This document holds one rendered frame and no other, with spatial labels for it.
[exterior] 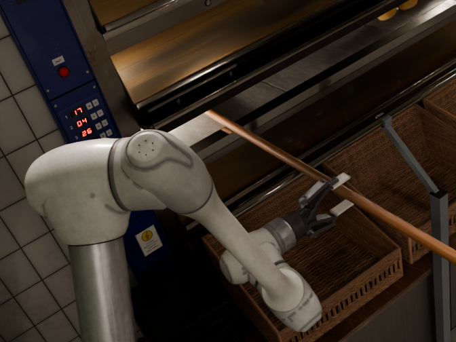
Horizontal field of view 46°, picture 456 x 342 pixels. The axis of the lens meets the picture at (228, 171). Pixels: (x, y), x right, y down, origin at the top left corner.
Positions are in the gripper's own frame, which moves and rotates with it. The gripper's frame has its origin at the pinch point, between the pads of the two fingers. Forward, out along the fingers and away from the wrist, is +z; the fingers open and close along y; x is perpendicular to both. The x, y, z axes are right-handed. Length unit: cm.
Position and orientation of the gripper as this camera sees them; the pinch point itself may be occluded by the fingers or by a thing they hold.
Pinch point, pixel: (343, 192)
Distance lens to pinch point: 156.0
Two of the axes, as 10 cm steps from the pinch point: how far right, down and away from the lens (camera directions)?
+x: 5.3, 3.8, -7.6
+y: 2.5, 7.9, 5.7
